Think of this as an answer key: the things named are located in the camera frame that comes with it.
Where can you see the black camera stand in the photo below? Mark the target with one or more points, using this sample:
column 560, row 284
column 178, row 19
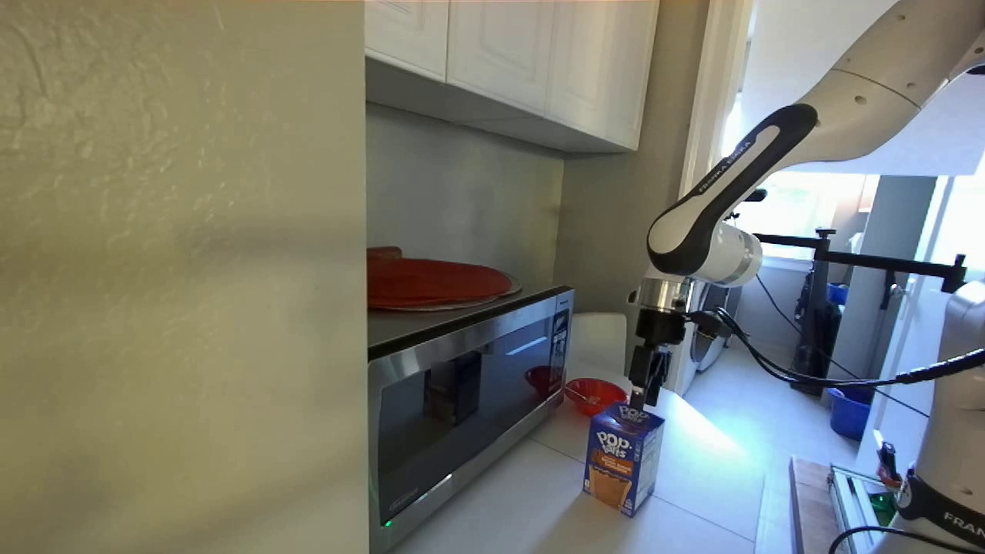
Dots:
column 873, row 259

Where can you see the blue pastry box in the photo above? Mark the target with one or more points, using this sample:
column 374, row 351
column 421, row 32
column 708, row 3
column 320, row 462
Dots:
column 621, row 462

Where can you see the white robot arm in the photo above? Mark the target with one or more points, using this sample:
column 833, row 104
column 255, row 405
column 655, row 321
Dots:
column 863, row 94

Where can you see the white wall cabinets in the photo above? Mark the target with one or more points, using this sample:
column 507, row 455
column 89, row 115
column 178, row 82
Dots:
column 513, row 50

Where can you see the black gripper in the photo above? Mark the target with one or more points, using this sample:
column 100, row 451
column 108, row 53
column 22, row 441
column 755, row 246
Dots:
column 655, row 344

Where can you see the red bowl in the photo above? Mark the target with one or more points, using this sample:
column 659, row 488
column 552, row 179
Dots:
column 593, row 395

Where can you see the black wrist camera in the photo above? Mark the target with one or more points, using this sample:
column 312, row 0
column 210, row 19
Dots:
column 708, row 323

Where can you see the wooden robot mounting table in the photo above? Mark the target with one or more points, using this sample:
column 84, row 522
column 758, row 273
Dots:
column 815, row 508

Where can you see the stainless steel microwave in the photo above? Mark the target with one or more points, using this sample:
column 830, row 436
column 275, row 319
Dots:
column 464, row 401

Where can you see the blue bin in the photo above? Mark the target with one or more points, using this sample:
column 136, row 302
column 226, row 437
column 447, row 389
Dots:
column 851, row 415

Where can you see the red round plate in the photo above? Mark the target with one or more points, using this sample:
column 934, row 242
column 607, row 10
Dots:
column 436, row 282

